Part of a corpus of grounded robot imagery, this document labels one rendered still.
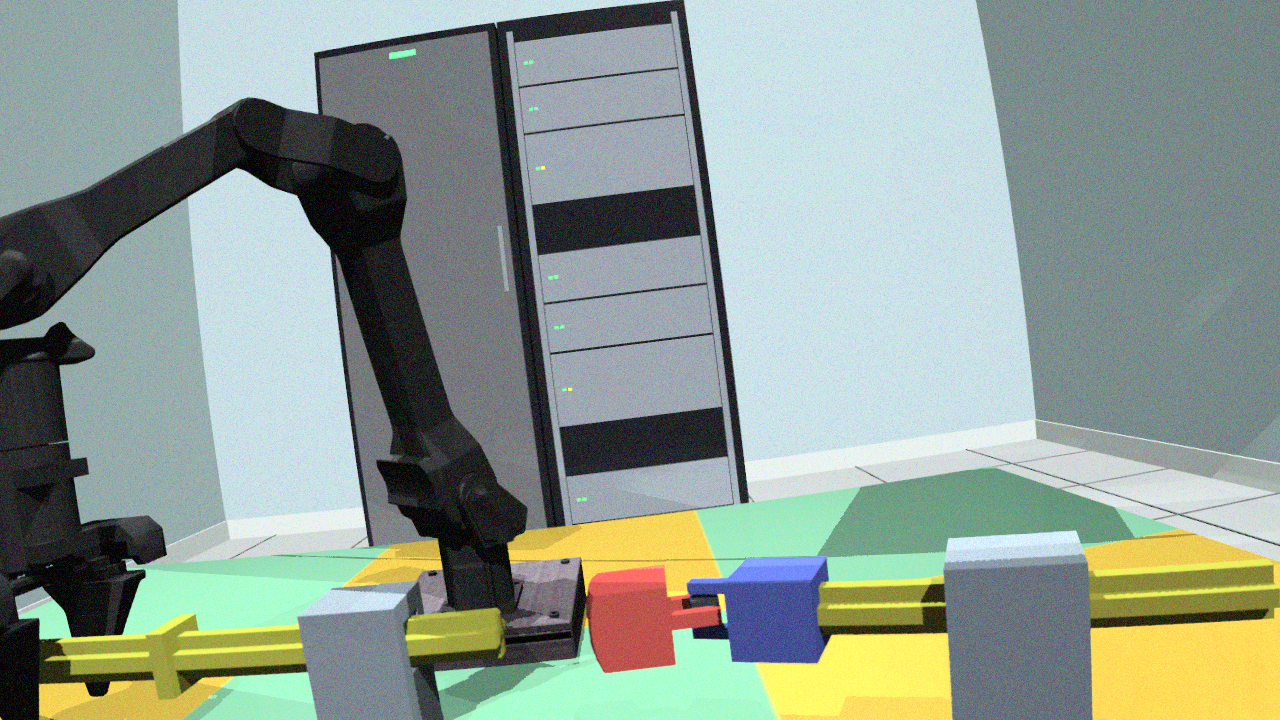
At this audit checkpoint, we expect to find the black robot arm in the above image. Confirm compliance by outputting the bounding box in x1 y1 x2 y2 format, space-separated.
0 97 529 615

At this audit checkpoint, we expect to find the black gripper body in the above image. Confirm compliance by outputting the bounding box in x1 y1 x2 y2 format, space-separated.
0 442 166 630

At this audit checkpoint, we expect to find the yellow bar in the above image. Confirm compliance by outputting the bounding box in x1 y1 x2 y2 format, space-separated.
38 582 507 720

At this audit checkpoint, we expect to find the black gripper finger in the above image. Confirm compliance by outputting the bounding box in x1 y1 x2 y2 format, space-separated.
0 618 40 720
42 569 146 697

